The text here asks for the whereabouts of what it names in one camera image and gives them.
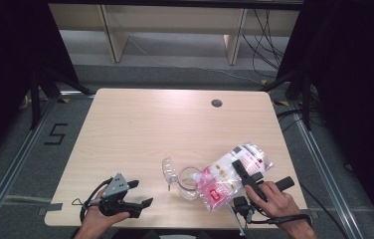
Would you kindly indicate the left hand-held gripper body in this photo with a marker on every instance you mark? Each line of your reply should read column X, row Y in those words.
column 117, row 186

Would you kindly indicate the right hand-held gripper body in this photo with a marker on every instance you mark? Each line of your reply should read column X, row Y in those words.
column 241, row 205

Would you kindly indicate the red and white pouch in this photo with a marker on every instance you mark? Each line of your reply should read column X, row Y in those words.
column 221, row 179

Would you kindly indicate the clear glass measuring cup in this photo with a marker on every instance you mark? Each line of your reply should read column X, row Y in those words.
column 188, row 186

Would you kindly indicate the person's right hand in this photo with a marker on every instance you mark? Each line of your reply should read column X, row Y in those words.
column 281, row 205

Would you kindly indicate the person's left hand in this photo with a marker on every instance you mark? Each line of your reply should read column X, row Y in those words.
column 95, row 222

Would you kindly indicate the grey tape strip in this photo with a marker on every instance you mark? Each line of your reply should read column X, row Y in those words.
column 52, row 208

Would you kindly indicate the dark round table grommet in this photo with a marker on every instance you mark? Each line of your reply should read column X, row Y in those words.
column 217, row 103

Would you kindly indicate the yellow and black floor tape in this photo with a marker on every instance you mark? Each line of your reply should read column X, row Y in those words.
column 281, row 103
column 64, row 100

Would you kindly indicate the black metal stand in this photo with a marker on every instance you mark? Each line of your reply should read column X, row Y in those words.
column 36, row 99
column 306, row 99

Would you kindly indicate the dark curtain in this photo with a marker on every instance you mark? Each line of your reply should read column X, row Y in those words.
column 9, row 66
column 357, row 83

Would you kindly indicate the beige shelf unit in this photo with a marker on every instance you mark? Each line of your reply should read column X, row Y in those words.
column 175, row 20

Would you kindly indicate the aluminium floor rail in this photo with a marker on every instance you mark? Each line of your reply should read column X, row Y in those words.
column 321, row 166
column 19, row 156

